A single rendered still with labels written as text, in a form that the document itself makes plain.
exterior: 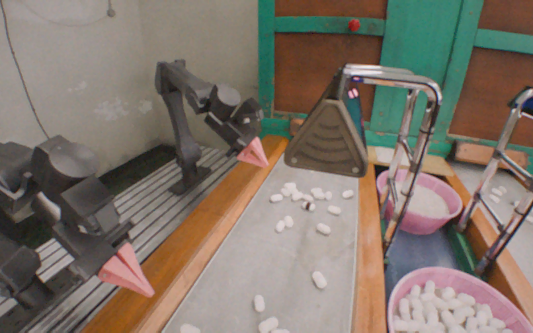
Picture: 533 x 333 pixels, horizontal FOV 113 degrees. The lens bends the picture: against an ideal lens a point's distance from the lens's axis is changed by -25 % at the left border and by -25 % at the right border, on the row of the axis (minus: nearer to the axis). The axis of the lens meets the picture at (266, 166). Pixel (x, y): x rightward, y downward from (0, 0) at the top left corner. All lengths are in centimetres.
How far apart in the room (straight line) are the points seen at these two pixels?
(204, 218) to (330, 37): 79
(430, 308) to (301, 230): 32
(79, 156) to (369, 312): 49
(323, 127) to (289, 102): 84
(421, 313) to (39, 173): 63
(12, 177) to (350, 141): 40
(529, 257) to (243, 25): 204
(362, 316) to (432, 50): 89
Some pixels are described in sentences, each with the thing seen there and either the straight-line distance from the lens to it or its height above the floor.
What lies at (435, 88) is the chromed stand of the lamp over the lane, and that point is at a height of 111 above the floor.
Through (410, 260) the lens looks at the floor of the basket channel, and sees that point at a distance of 70.
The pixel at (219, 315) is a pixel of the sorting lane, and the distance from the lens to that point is 46.
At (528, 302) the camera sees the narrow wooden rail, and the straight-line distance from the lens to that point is 66.
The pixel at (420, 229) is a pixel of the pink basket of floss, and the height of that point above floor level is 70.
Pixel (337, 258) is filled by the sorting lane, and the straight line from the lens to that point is 55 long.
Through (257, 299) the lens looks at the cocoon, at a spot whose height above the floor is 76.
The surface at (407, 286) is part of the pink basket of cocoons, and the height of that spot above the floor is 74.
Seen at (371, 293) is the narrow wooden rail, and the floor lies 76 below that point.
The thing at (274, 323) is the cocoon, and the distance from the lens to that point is 43.
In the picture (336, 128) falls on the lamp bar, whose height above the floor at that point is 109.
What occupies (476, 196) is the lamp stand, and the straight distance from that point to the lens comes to 75.
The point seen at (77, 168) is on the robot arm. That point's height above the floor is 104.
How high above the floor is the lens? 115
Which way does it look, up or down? 29 degrees down
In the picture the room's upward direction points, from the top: straight up
